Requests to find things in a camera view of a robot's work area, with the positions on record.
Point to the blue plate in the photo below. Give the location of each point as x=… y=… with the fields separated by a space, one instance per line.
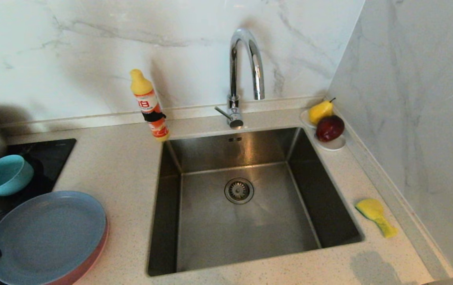
x=48 y=237

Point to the teal bowl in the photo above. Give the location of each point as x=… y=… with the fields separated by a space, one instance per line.
x=6 y=176

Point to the large pink plate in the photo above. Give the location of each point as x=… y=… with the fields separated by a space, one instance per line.
x=92 y=259

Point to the yellow-capped dish soap bottle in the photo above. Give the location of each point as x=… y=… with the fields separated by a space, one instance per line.
x=149 y=105

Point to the chrome gooseneck faucet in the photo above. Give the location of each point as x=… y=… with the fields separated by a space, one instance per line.
x=233 y=79

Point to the yellow fish-shaped sponge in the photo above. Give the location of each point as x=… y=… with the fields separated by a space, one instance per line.
x=373 y=209

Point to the stainless steel sink basin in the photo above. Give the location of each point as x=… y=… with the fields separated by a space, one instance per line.
x=210 y=221

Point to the black induction cooktop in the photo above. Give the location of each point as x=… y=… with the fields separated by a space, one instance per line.
x=52 y=152

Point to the round metal drain strainer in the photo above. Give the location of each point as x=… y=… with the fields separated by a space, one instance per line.
x=239 y=190

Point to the yellow pear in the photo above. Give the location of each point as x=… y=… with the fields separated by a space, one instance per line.
x=319 y=112

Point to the small white fruit dish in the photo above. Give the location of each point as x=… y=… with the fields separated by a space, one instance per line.
x=334 y=146

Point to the dark red apple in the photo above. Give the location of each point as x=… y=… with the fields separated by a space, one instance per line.
x=329 y=128

